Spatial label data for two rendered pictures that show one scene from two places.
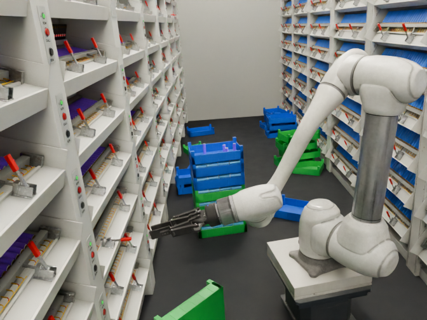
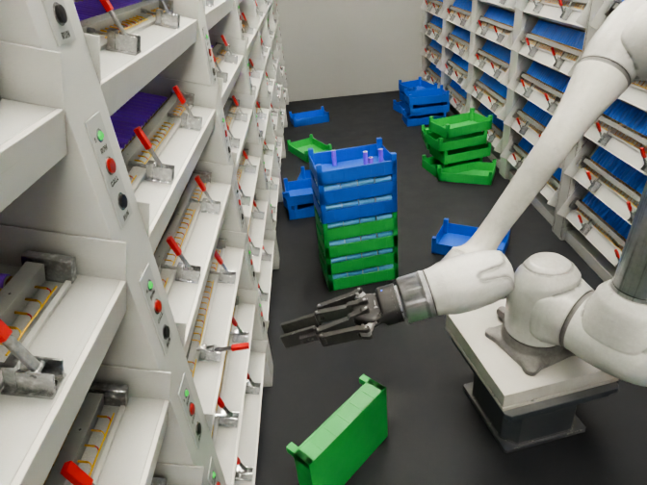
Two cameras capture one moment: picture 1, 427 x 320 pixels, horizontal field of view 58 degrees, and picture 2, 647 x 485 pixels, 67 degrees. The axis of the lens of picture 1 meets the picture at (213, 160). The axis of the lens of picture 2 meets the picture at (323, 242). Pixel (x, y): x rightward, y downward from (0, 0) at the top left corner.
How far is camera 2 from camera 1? 0.43 m
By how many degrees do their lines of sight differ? 11
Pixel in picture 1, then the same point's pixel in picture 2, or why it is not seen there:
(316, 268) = (535, 361)
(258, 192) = (476, 269)
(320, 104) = (586, 100)
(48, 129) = (78, 201)
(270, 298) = (448, 389)
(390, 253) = not seen: outside the picture
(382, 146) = not seen: outside the picture
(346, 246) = (602, 339)
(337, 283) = (569, 383)
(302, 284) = (516, 389)
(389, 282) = not seen: hidden behind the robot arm
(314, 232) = (539, 310)
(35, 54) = (17, 22)
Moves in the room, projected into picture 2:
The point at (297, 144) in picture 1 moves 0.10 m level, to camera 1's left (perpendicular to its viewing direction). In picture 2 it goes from (536, 174) to (484, 180)
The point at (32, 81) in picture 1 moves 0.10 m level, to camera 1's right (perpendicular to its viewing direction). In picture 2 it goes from (21, 93) to (132, 82)
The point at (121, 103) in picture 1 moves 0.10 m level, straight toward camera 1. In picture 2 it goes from (208, 98) to (212, 109)
